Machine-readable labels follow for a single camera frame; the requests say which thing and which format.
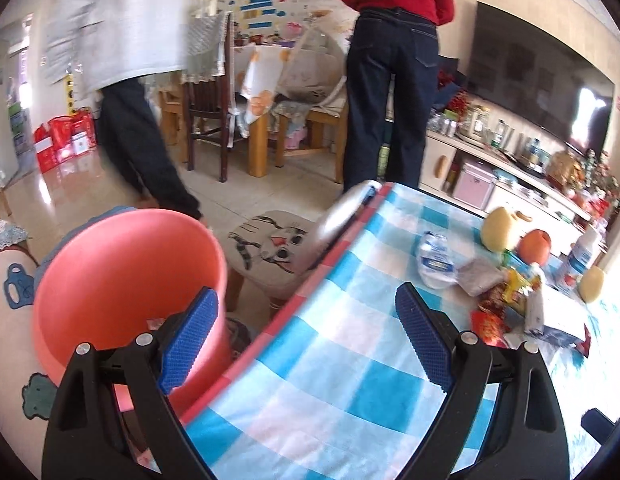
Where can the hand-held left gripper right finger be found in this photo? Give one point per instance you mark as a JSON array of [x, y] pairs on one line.
[[420, 335]]

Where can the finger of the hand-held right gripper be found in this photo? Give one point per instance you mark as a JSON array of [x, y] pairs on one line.
[[597, 425]]

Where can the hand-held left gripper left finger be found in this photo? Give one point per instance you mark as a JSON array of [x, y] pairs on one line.
[[189, 340]]

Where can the crushed clear plastic bottle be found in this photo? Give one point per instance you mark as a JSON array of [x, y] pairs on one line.
[[437, 260]]

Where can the silver foil packet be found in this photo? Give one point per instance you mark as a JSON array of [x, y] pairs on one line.
[[480, 277]]

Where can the pink plastic bin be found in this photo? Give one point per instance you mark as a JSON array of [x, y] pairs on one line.
[[124, 270]]

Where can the red mouse print packet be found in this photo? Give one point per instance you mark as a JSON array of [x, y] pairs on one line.
[[490, 325]]

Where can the blue white checkered tablecloth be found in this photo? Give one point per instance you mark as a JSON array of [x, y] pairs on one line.
[[340, 335]]

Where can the yellow snack wrapper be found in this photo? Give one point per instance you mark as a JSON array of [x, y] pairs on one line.
[[515, 287]]

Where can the white paper receipt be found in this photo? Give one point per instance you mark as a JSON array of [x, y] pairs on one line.
[[536, 310]]

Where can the stool with cat cushion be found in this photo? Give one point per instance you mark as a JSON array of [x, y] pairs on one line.
[[270, 245]]

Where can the large yellow pear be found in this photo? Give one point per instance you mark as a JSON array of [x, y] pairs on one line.
[[497, 232]]

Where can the white padded cloth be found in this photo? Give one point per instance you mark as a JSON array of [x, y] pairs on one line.
[[335, 225]]

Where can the small yellow pear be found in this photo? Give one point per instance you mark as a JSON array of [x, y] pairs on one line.
[[592, 284]]

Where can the red apple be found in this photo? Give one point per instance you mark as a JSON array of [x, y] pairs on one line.
[[534, 247]]

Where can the pink metal case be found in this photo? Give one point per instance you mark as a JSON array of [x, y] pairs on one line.
[[474, 185]]

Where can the cream television cabinet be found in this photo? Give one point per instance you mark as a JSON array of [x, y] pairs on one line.
[[510, 195]]

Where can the white yogurt bottle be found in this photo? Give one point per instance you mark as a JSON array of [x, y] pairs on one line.
[[582, 257]]

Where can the printed sofa cover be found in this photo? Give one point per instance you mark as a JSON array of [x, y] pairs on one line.
[[14, 320]]

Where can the glass electric kettle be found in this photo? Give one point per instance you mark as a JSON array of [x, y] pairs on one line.
[[476, 122]]

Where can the gold ornament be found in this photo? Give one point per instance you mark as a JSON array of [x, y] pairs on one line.
[[564, 167]]

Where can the dark wooden chair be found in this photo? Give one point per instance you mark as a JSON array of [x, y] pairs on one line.
[[204, 105]]

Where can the red gift bags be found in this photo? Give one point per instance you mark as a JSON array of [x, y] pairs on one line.
[[64, 135]]

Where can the red flower bouquet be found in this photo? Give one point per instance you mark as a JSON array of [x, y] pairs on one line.
[[452, 85]]

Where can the dining table with printed cloth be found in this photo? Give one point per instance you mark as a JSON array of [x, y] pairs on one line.
[[257, 85]]

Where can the black flat television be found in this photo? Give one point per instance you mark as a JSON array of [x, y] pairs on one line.
[[530, 70]]

